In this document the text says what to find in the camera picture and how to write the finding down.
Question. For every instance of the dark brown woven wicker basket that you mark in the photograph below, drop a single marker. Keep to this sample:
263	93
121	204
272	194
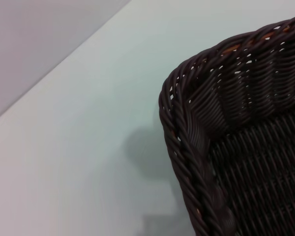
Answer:
248	147

